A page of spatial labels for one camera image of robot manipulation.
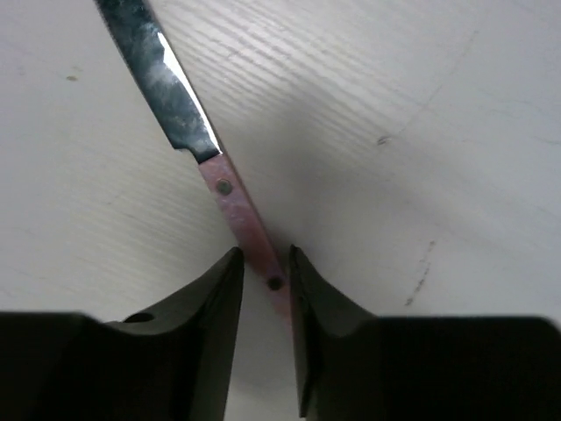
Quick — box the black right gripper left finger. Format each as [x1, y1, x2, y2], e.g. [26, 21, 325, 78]
[103, 247, 245, 420]

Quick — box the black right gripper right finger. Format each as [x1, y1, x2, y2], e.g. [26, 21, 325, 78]
[288, 246, 381, 420]

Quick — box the pink handled knife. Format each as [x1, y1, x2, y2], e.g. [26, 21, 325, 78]
[96, 1, 292, 324]

